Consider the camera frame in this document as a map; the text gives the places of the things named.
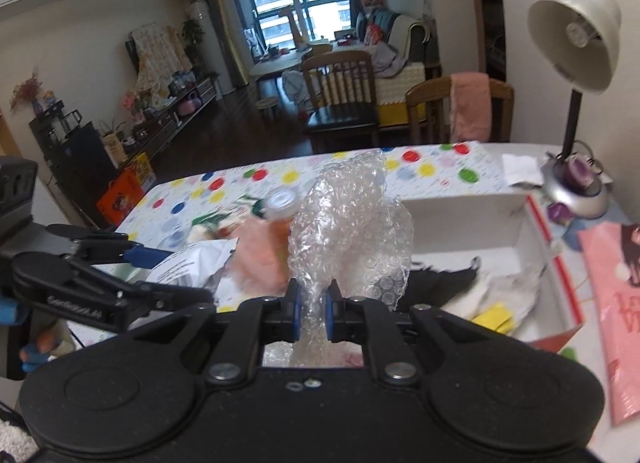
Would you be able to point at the paper bag with plant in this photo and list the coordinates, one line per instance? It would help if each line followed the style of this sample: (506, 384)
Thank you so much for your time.
(114, 143)

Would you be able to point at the pink shopping bag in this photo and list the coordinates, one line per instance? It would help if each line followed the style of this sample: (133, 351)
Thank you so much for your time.
(615, 318)

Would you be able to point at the dried flowers in vase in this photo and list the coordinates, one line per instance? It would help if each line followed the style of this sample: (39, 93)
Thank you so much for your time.
(27, 90)

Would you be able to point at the purple plastic cup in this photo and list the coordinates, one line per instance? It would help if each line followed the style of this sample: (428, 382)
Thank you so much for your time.
(580, 170)

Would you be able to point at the white desk lamp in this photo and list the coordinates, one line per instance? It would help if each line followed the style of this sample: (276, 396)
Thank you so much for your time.
(575, 33)

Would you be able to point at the white paper napkin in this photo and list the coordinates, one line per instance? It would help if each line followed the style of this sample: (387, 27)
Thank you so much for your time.
(522, 170)

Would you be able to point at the grey white bundle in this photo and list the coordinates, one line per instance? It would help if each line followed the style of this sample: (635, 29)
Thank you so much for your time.
(296, 85)

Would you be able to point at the white standing air conditioner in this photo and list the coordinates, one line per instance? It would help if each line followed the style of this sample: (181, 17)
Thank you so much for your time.
(207, 43)

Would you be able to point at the sofa with cream covers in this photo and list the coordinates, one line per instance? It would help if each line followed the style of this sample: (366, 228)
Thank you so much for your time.
(400, 88)

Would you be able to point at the grey and yellow curtain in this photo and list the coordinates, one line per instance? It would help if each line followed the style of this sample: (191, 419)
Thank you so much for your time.
(220, 18)

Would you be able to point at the yellow paper piece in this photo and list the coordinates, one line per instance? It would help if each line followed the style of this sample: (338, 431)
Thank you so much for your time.
(492, 319)

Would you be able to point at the yellow box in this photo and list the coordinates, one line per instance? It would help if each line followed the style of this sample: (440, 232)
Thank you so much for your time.
(140, 165)

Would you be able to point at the floral draped cloth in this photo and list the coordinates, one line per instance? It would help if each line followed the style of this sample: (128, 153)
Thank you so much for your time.
(160, 58)

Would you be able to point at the pink flowers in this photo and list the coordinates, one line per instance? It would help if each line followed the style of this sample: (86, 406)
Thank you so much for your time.
(136, 105)

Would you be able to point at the red and white cardboard box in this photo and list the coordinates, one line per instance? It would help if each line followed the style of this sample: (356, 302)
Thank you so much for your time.
(475, 223)

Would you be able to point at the wooden coffee table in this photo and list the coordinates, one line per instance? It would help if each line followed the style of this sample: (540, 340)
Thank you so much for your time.
(275, 65)

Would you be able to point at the bubble wrap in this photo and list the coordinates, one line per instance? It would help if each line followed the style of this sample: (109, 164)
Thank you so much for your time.
(350, 223)

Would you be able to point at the printed white cloth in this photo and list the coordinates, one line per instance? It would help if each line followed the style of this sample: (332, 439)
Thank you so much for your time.
(220, 228)

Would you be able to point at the wooden door frame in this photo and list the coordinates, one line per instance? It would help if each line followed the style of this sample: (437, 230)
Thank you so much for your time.
(480, 3)

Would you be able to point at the wooden chair with dark seat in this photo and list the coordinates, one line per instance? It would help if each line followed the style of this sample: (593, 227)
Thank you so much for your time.
(340, 88)

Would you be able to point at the person's left hand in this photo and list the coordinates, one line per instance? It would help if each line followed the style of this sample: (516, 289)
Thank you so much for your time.
(47, 343)

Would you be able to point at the pink fluffy cloth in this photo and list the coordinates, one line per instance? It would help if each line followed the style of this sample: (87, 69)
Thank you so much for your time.
(255, 258)

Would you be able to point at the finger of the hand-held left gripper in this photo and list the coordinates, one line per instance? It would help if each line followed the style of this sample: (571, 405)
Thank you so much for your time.
(100, 283)
(147, 257)

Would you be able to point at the dark wooden media cabinet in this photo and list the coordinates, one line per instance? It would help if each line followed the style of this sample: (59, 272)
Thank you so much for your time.
(170, 118)

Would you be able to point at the white plastic mailer bag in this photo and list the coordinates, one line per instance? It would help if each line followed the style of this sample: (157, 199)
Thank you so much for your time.
(195, 263)

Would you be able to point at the glass kettle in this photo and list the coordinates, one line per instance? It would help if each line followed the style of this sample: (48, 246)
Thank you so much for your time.
(71, 123)

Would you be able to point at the green potted plant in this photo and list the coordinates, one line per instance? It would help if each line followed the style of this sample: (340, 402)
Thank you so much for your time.
(192, 38)

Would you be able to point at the small wooden stool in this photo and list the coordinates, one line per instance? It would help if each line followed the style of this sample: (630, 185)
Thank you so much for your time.
(267, 104)

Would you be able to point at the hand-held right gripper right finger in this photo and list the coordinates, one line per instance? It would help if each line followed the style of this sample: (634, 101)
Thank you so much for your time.
(330, 310)

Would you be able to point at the pink towel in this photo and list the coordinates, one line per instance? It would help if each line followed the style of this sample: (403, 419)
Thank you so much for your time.
(470, 108)

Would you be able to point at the orange juice bottle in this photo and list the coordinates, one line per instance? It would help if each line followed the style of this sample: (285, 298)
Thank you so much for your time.
(280, 203)

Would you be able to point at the black cloth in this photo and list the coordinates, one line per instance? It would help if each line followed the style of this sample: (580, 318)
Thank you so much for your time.
(440, 288)

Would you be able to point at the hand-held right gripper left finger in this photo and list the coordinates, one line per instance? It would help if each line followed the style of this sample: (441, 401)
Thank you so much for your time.
(295, 303)

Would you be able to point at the black cabinet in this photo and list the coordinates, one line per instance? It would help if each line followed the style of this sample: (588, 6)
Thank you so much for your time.
(80, 163)

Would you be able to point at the orange bag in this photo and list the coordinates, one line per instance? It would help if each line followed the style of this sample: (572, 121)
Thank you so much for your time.
(120, 198)

